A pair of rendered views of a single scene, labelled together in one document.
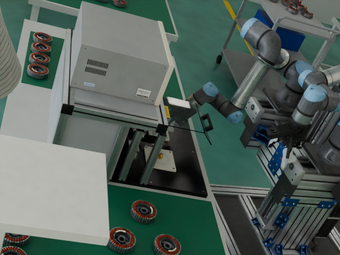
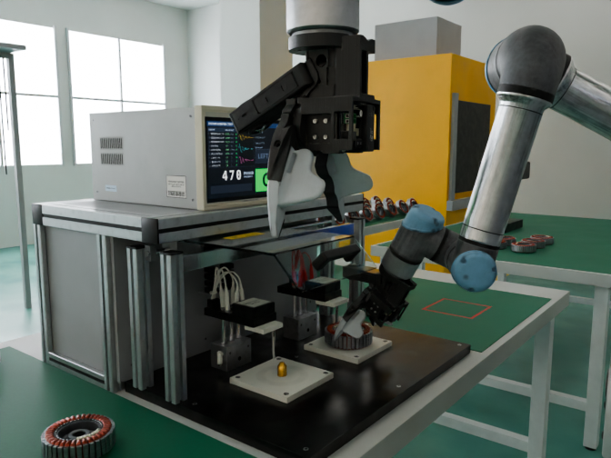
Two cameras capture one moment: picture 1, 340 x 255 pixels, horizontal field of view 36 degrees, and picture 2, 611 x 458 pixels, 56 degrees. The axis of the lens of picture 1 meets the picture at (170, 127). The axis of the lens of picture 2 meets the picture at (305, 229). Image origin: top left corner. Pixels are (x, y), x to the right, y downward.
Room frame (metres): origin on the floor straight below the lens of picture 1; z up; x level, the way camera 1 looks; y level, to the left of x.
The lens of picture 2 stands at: (1.56, -0.97, 1.24)
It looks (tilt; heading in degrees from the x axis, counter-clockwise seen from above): 8 degrees down; 58
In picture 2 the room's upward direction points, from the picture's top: straight up
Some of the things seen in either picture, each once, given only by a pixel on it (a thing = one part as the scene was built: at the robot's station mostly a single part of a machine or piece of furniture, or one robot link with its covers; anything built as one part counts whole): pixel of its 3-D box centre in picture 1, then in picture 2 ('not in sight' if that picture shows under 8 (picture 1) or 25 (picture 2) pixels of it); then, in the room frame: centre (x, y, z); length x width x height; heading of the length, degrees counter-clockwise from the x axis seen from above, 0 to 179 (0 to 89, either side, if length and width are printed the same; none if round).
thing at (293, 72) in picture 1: (300, 75); not in sight; (2.74, -0.55, 1.20); 0.13 x 0.12 x 0.14; 52
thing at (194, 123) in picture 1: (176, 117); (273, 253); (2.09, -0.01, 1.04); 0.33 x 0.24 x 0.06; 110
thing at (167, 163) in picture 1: (159, 158); (282, 377); (2.11, -0.01, 0.78); 0.15 x 0.15 x 0.01; 20
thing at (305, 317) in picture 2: not in sight; (300, 324); (2.28, 0.21, 0.80); 0.07 x 0.05 x 0.06; 20
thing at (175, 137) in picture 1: (153, 145); (312, 365); (2.21, 0.04, 0.76); 0.64 x 0.47 x 0.02; 20
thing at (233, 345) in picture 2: (132, 150); (231, 352); (2.06, 0.12, 0.80); 0.07 x 0.05 x 0.06; 20
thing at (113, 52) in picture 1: (119, 51); (215, 155); (2.12, 0.34, 1.22); 0.44 x 0.39 x 0.20; 20
